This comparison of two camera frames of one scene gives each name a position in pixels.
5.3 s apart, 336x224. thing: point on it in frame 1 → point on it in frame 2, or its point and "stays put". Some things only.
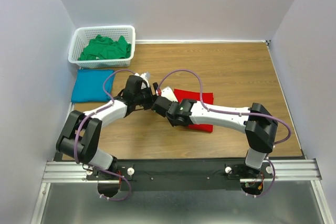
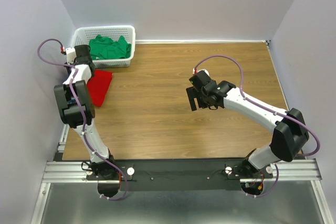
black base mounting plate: x=176 y=174 stays put
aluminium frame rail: x=298 y=169 stays put
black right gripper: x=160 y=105 → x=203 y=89
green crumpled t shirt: x=103 y=48 stays put
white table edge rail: x=202 y=41 stays put
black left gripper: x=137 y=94 → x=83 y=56
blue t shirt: x=88 y=86 → x=70 y=101
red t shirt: x=201 y=97 → x=98 y=85
